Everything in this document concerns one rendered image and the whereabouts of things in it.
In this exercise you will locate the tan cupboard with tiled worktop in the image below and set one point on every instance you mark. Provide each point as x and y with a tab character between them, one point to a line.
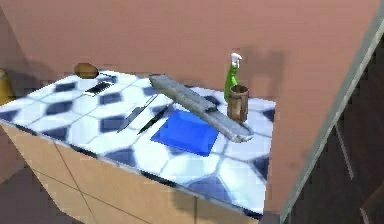
100	180

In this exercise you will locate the yellow object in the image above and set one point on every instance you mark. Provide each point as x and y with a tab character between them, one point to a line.
4	86

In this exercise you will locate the brown wooden cup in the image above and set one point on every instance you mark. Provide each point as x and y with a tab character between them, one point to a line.
238	104

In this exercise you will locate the black spatula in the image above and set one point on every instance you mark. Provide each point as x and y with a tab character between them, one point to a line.
98	87

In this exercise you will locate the grey kitchen knife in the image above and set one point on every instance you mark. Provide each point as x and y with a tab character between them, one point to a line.
134	114

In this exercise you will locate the black butter knife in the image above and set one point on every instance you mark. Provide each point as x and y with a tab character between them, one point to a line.
154	120

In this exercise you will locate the grey door frame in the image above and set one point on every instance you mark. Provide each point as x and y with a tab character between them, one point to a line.
336	110

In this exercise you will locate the green spray bottle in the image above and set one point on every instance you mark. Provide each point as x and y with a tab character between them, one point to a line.
231	78

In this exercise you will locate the brown potato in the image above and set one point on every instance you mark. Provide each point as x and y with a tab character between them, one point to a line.
86	70

